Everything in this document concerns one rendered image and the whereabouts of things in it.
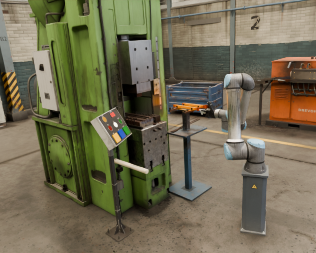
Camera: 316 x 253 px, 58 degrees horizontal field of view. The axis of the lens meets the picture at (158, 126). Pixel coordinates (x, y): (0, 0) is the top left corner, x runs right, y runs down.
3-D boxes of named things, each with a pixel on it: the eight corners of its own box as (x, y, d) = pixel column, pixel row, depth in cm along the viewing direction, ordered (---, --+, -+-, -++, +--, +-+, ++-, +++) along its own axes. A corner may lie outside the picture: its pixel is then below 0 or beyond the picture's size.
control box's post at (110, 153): (123, 231, 276) (110, 125, 246) (120, 234, 274) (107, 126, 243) (120, 230, 279) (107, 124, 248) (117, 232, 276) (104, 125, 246)
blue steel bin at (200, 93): (223, 110, 709) (223, 81, 688) (210, 118, 647) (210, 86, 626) (182, 107, 775) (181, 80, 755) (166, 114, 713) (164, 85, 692)
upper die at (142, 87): (151, 90, 291) (150, 81, 289) (137, 93, 277) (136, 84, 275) (124, 88, 319) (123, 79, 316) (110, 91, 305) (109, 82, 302)
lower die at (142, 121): (153, 123, 301) (153, 116, 299) (140, 128, 287) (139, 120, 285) (127, 118, 329) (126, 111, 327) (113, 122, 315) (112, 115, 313)
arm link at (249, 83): (255, 69, 243) (243, 124, 292) (240, 70, 244) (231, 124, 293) (258, 78, 235) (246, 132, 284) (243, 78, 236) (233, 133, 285)
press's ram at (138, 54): (159, 79, 298) (156, 39, 287) (132, 84, 271) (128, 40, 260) (132, 78, 326) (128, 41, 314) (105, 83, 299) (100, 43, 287)
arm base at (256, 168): (266, 165, 259) (267, 155, 256) (266, 174, 242) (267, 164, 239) (244, 163, 265) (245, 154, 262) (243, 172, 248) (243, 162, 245)
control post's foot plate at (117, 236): (135, 230, 277) (134, 222, 274) (118, 243, 261) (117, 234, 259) (121, 222, 291) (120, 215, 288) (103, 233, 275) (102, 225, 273)
